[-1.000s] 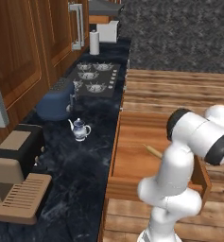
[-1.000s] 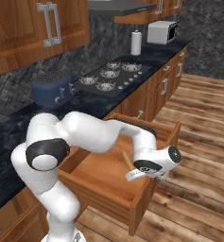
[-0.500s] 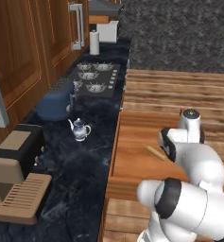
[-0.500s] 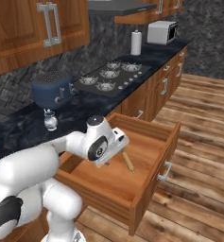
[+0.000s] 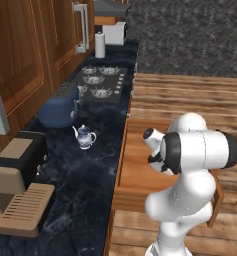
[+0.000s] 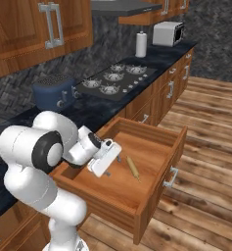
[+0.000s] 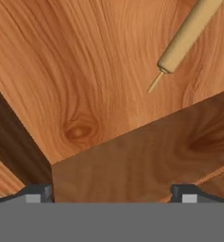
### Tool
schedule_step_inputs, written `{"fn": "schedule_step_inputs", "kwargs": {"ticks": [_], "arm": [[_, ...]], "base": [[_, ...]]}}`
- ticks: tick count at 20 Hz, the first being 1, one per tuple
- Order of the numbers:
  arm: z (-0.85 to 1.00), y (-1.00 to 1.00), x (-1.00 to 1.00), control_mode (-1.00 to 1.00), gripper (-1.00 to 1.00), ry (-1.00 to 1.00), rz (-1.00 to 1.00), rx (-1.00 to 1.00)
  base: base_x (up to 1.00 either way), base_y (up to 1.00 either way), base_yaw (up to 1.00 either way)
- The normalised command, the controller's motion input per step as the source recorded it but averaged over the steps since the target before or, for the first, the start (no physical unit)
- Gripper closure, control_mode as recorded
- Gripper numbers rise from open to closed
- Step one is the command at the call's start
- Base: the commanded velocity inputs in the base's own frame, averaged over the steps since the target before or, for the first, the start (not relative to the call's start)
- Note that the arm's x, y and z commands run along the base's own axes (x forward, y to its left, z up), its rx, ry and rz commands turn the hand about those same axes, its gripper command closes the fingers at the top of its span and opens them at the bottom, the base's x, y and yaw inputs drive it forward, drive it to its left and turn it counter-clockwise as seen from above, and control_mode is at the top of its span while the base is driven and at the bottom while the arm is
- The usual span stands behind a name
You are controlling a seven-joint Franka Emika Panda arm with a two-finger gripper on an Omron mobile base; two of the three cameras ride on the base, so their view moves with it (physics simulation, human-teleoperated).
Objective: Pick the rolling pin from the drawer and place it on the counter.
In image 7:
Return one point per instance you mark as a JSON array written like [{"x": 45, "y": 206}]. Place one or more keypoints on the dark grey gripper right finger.
[{"x": 186, "y": 193}]

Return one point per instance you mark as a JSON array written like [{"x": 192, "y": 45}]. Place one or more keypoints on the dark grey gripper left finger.
[{"x": 37, "y": 192}]

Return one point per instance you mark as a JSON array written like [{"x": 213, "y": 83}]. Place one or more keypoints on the light wooden rolling pin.
[{"x": 186, "y": 38}]

